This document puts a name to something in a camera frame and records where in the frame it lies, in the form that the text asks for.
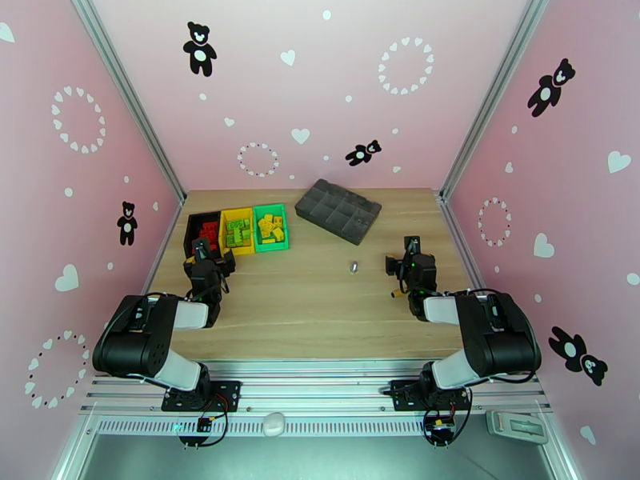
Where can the aluminium frame post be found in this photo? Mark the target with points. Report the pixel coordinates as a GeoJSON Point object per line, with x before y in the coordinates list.
{"type": "Point", "coordinates": [492, 93]}
{"type": "Point", "coordinates": [130, 93]}

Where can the perforated metal strip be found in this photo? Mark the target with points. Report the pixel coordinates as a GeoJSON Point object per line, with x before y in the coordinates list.
{"type": "Point", "coordinates": [325, 427]}

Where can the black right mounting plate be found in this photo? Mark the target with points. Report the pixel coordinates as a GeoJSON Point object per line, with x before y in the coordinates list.
{"type": "Point", "coordinates": [400, 391]}

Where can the aluminium rail platform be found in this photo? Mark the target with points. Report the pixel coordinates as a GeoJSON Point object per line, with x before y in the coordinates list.
{"type": "Point", "coordinates": [310, 388]}

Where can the green plastic bin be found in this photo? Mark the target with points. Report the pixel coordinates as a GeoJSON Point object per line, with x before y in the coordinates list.
{"type": "Point", "coordinates": [272, 248]}

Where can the yellow plastic bin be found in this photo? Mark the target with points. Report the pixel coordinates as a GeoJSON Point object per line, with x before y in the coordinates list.
{"type": "Point", "coordinates": [245, 251]}

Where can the red curved lego piece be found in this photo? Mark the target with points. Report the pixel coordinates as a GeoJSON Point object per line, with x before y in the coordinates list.
{"type": "Point", "coordinates": [216, 247]}

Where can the small black circuit board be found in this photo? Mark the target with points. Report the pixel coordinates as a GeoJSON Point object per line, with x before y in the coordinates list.
{"type": "Point", "coordinates": [204, 424]}

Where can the red lego brick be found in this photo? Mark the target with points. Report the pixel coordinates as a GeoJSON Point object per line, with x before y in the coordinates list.
{"type": "Point", "coordinates": [215, 237]}
{"type": "Point", "coordinates": [215, 225]}
{"type": "Point", "coordinates": [204, 227]}
{"type": "Point", "coordinates": [201, 237]}

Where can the black plastic bin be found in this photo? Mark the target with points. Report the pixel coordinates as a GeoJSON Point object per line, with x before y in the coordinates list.
{"type": "Point", "coordinates": [202, 216]}

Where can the black mounting plate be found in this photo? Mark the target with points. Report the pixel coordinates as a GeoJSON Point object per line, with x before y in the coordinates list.
{"type": "Point", "coordinates": [400, 391]}
{"type": "Point", "coordinates": [228, 391]}

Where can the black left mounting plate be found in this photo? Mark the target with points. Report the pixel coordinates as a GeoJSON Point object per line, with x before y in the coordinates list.
{"type": "Point", "coordinates": [228, 391]}

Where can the grey plastic device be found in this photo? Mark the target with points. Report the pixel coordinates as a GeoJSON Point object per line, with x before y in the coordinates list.
{"type": "Point", "coordinates": [517, 427]}

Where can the white oval object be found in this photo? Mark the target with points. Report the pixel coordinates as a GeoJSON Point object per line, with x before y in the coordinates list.
{"type": "Point", "coordinates": [273, 423]}

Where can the yellow power connector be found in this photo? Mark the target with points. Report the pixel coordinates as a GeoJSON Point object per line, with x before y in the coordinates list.
{"type": "Point", "coordinates": [441, 423]}

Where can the grey compartment organizer tray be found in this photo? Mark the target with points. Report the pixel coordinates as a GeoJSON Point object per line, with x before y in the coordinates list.
{"type": "Point", "coordinates": [340, 208]}

